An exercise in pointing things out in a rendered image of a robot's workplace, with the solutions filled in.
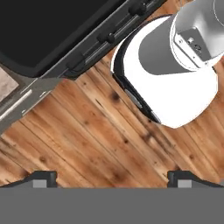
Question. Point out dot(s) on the white and black round object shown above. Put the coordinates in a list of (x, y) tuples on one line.
[(175, 87)]

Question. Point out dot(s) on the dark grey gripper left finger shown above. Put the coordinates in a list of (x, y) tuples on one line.
[(45, 177)]

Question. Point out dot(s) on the black stove knob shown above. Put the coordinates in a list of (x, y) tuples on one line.
[(137, 8), (106, 37)]

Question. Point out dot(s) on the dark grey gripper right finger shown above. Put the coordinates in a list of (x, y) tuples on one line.
[(178, 176)]

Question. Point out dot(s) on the black stove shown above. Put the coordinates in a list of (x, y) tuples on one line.
[(43, 26)]

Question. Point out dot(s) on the grey drawer front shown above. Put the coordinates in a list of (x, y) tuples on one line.
[(35, 93)]

